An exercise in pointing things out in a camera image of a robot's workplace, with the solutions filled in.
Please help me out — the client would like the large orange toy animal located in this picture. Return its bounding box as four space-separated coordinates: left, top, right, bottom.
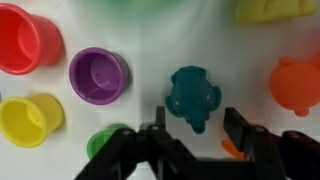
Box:
269 52 320 117

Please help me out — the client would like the small orange toy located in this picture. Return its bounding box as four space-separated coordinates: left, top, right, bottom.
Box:
221 139 245 159

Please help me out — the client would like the red cup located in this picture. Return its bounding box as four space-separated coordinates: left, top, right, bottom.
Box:
0 3 63 75

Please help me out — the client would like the small green cup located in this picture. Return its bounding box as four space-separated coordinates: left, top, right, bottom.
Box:
86 123 131 159

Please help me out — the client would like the teal green toy animal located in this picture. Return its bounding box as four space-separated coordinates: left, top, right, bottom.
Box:
165 66 222 134

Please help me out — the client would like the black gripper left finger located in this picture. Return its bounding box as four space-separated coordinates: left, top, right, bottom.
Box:
75 107 197 180

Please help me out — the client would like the small purple cup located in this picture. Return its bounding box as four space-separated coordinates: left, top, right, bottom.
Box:
69 47 130 105

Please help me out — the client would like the small yellow cup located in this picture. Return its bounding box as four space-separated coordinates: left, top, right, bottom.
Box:
0 93 64 148

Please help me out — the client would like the yellow toy animal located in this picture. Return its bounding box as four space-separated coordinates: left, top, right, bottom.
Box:
235 0 318 24

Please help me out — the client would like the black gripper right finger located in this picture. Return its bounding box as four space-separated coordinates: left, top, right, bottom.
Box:
223 107 286 180

